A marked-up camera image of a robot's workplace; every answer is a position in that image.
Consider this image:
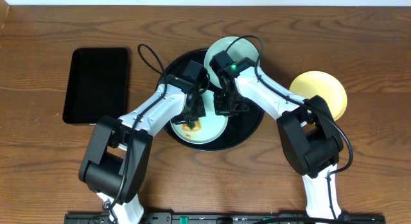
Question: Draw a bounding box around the yellow green sponge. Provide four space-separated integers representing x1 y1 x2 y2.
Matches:
182 120 201 132

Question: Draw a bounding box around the light blue plate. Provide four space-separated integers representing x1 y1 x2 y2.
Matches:
204 37 258 89
171 90 228 144

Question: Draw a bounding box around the yellow plate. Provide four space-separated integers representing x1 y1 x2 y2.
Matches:
289 71 347 121

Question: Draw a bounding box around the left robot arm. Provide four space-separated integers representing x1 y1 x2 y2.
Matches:
78 74 209 223

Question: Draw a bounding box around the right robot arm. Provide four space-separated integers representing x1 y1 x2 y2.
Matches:
210 57 343 219

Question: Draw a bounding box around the round black tray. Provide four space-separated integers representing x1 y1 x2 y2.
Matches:
157 47 266 152

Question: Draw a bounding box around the black rectangular bin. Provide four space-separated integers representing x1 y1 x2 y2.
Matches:
62 47 130 125

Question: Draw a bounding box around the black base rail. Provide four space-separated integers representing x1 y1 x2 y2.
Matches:
64 212 386 224

